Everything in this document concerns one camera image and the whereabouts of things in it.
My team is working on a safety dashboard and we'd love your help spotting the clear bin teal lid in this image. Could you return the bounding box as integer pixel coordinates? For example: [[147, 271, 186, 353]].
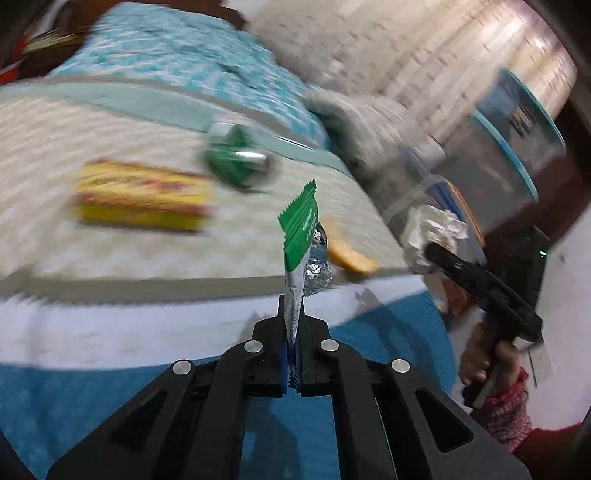
[[438, 66, 567, 232]]

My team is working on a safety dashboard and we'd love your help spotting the white tissue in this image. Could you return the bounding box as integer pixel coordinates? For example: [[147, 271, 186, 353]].
[[400, 205, 469, 274]]

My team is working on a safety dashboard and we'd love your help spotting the red patterned sleeve forearm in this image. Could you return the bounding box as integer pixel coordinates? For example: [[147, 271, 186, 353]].
[[470, 368, 581, 479]]

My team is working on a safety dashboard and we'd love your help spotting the right hand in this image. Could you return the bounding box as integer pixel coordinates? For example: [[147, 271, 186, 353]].
[[459, 321, 521, 395]]

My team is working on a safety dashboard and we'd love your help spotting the patterned pillow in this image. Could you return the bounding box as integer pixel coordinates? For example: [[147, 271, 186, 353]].
[[301, 87, 440, 186]]

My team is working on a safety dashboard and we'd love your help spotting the dark wooden headboard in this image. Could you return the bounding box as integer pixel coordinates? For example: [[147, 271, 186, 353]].
[[13, 1, 247, 80]]

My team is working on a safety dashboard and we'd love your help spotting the orange peel piece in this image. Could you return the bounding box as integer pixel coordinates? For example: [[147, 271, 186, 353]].
[[322, 220, 382, 276]]

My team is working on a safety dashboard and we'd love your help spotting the yellow cardboard box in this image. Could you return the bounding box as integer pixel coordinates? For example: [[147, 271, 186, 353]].
[[73, 159, 214, 232]]

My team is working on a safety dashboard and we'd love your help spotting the green white snack wrapper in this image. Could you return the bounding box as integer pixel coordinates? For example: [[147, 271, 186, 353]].
[[279, 180, 332, 347]]

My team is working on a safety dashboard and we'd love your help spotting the clear bin blue handle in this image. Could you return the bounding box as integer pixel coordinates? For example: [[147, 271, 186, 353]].
[[368, 142, 486, 315]]

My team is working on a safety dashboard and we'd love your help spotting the green crushed soda can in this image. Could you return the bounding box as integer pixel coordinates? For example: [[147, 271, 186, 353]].
[[204, 121, 274, 191]]

